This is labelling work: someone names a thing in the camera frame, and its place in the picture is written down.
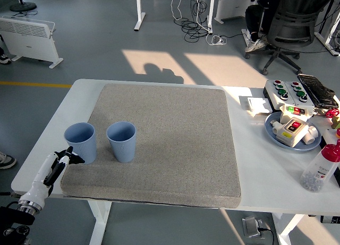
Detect grey-brown foam mat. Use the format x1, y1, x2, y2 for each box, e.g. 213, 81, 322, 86
60, 83, 242, 209

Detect black cable bundle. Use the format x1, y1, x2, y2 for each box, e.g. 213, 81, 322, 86
174, 16, 213, 43

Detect clear bottle red cap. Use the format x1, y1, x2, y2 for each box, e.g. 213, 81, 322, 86
300, 140, 340, 193

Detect white push-button control box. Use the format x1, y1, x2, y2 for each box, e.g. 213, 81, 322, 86
284, 81, 316, 107
263, 79, 294, 110

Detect blue ribbed cup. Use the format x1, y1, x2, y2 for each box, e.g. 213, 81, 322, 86
106, 121, 137, 164
64, 115, 97, 165

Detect black pedal cable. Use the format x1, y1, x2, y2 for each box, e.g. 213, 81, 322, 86
259, 227, 275, 245

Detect grey mesh office chair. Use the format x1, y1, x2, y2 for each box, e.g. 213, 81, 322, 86
245, 0, 337, 75

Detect white table leg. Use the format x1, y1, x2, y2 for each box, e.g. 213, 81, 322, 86
87, 198, 112, 245
277, 214, 305, 245

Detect blue plate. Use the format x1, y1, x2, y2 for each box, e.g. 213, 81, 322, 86
265, 111, 322, 152

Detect black fan stand base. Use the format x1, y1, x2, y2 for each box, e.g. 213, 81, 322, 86
10, 0, 37, 12

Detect white desk leg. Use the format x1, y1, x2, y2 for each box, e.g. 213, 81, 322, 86
206, 0, 216, 35
133, 0, 146, 31
314, 0, 340, 56

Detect white cable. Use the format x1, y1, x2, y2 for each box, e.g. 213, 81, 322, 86
169, 0, 186, 21

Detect seated person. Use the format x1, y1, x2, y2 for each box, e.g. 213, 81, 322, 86
244, 0, 284, 53

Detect white box green red labels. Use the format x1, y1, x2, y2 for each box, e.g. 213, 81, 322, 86
279, 103, 314, 125

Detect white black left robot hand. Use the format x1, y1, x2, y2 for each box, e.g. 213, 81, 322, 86
19, 146, 86, 205

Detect white switch box red button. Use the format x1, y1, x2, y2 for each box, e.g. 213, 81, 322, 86
275, 116, 309, 147

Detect grey foot pedal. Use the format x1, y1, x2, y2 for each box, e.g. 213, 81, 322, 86
242, 215, 266, 239

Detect white panel heater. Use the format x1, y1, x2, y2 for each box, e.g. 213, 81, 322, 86
214, 0, 256, 24
0, 15, 64, 69

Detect white pipe fitting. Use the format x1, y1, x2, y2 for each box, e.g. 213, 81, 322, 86
270, 119, 282, 134
301, 119, 319, 144

